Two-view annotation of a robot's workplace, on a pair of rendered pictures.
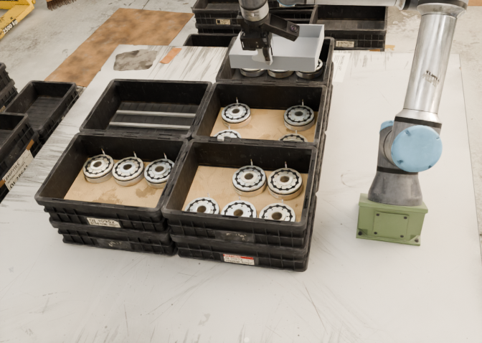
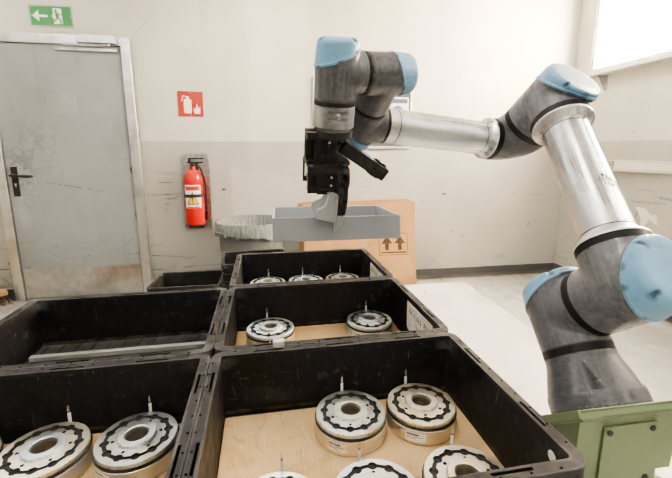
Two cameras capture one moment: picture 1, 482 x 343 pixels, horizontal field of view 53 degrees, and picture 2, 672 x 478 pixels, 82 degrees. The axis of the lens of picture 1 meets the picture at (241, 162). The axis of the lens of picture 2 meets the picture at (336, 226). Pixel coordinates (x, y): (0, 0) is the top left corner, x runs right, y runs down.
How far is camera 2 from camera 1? 0.94 m
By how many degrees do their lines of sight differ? 42
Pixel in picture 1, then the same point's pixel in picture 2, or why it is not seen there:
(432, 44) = (588, 146)
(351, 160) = not seen: hidden behind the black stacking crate
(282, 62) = (353, 227)
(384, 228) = (618, 465)
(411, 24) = not seen: hidden behind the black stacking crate
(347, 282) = not seen: outside the picture
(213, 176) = (265, 432)
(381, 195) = (600, 391)
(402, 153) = (653, 276)
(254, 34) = (328, 164)
